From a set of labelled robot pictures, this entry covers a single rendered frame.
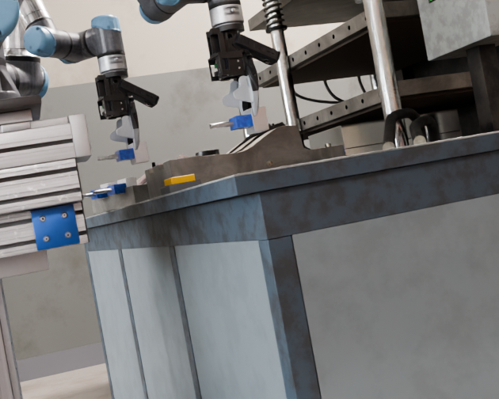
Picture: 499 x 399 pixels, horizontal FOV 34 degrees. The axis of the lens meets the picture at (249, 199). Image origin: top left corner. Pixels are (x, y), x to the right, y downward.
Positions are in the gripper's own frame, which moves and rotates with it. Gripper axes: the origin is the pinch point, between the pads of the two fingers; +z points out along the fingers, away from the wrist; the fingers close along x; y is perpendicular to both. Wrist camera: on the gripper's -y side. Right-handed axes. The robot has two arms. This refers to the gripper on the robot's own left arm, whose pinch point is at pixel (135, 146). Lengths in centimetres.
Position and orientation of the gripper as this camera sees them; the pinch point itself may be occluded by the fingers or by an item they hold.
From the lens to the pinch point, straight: 220.1
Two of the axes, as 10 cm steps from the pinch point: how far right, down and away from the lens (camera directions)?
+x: 4.0, -0.8, -9.1
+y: -9.0, 1.6, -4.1
